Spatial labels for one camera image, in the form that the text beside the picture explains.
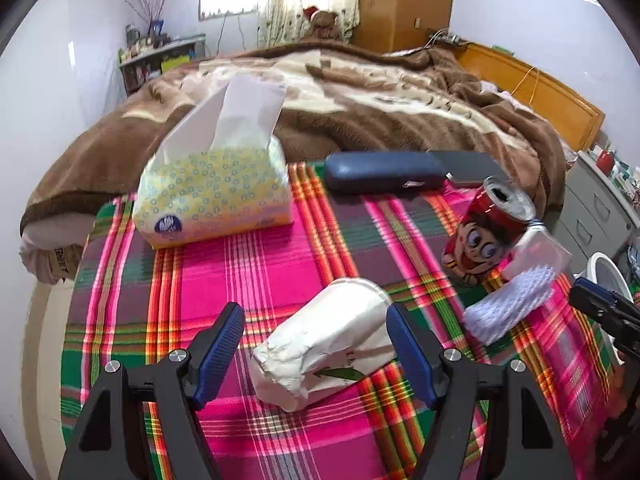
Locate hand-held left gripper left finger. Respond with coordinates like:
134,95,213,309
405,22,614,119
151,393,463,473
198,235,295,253
57,301,246,480

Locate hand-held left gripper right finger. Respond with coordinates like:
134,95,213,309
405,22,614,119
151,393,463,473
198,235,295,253
386,302,576,480

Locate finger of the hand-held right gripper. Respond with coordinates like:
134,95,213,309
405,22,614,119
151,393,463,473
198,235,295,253
572,277,640,322
568,291,640,356

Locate white trash bin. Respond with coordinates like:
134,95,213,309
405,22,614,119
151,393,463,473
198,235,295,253
586,251,635,303

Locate crushed white paper cup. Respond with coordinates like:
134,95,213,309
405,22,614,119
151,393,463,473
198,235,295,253
248,276,397,413

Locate white foam fruit net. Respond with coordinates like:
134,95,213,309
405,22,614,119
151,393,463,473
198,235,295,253
462,265,558,346

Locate grey drawer cabinet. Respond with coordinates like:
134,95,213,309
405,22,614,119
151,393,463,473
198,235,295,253
550,152,640,281

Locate pink plaid tablecloth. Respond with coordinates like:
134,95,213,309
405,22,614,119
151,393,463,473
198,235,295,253
60,160,626,480

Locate red drink can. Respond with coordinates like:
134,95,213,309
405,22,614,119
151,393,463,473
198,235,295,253
441,176,537,288

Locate soft tissue pack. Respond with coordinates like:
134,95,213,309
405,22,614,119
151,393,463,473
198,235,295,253
132,74,296,251

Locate black phone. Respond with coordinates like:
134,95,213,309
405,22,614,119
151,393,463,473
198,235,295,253
430,150,511,186

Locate dark blue glasses case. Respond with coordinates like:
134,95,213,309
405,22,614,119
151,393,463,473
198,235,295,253
324,150,447,193

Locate wooden headboard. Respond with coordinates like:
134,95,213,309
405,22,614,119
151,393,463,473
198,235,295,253
457,42,606,153

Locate pink cloth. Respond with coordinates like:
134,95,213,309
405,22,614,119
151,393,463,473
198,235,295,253
477,80,523,108

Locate brown patterned blanket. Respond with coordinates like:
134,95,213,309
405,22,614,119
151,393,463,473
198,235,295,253
20,42,568,241

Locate cluttered shelf unit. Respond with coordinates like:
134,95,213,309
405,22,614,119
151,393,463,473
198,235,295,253
119,34,207,97

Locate row of bottles and jars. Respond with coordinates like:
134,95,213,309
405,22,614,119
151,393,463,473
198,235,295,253
120,22,173,58

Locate brown teddy bear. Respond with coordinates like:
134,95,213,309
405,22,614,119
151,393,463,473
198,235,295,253
302,6,346,41

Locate wooden wardrobe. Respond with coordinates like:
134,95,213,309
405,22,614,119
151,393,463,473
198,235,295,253
350,0,457,55

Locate dried branches in vase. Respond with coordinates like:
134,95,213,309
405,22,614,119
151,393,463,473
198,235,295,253
125,0,176,36

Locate yellow cable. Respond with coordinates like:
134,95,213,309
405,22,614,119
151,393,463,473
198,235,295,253
510,65,542,111

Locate white charger cables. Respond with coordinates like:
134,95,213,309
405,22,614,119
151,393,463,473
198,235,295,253
425,27,463,49

